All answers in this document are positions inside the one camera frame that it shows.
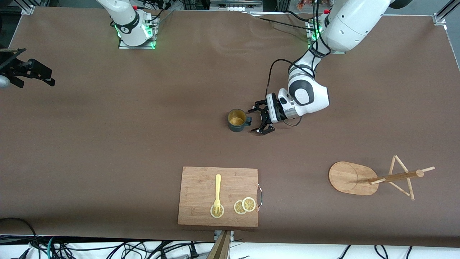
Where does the black cable loop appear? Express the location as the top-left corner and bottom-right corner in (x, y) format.
(0, 217), (38, 259)

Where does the teal cup yellow inside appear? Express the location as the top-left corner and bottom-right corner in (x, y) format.
(227, 109), (253, 133)

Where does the aluminium frame profile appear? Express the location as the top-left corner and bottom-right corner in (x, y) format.
(433, 0), (460, 26)
(20, 0), (36, 15)

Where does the yellow plastic fork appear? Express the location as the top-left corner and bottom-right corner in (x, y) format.
(213, 174), (222, 215)

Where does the white power strip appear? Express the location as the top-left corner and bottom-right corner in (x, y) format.
(210, 0), (263, 12)

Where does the wooden cutting board metal handle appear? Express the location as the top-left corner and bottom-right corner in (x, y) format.
(178, 166), (263, 228)

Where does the wooden cup rack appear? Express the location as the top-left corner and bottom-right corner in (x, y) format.
(328, 155), (436, 201)

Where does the wooden post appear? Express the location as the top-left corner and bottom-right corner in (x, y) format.
(207, 230), (231, 259)

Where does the black cable across table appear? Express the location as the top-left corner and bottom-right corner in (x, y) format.
(252, 14), (315, 31)

